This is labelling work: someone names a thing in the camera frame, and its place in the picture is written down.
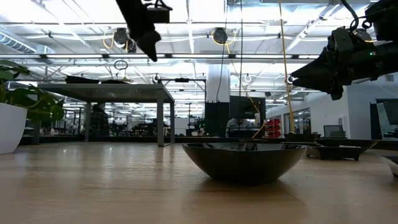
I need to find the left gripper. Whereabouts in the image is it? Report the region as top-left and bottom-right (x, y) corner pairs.
(115, 0), (162, 62)

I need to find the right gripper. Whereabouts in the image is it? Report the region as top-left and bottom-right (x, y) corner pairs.
(290, 42), (388, 101)

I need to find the black wavy-edged square plate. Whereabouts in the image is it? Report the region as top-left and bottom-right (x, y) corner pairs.
(65, 75), (100, 84)
(283, 133), (322, 147)

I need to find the grey monitor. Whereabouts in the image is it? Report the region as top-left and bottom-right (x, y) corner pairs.
(323, 124), (347, 139)

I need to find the grey perforated metal shelf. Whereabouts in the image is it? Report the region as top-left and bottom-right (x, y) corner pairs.
(32, 82), (175, 147)

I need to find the red bin stack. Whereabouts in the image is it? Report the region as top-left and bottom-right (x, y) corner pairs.
(265, 118), (282, 139)

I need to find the large black monitor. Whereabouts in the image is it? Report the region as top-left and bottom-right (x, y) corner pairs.
(229, 95), (267, 120)

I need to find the person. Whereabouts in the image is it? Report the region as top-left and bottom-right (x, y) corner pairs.
(225, 117), (254, 138)
(89, 102), (110, 138)

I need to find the tall black cabinet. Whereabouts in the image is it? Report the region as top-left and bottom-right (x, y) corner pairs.
(204, 101), (231, 138)

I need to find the green plant in white pot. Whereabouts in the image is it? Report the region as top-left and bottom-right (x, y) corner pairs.
(0, 59), (65, 156)

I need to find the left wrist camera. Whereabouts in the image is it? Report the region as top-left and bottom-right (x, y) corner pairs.
(145, 0), (174, 24)

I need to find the black ceiling cord reel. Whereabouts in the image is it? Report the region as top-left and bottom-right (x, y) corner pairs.
(212, 27), (229, 45)
(113, 27), (138, 54)

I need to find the yellow hanging cable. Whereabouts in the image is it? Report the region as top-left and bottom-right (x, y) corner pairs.
(277, 0), (296, 134)

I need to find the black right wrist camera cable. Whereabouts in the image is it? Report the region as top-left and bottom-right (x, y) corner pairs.
(340, 0), (374, 34)

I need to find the black hanging cable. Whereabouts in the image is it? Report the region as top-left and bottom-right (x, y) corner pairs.
(238, 0), (245, 97)

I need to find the black aluminium table frame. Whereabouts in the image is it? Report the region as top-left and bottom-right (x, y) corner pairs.
(18, 134), (398, 152)

